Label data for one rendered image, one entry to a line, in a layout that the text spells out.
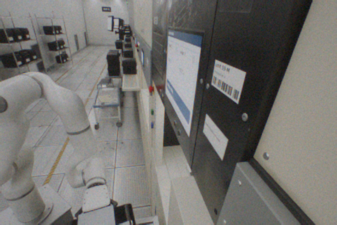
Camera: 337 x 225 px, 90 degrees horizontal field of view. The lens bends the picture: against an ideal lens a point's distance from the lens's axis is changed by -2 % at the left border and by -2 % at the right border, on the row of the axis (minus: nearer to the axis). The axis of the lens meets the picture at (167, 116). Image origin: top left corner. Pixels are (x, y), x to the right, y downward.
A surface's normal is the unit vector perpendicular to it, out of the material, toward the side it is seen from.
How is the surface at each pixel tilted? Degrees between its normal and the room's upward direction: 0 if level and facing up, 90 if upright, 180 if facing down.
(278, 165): 90
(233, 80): 90
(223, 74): 90
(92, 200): 4
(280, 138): 90
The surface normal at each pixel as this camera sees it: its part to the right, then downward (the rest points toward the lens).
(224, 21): -0.98, 0.06
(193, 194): 0.05, -0.87
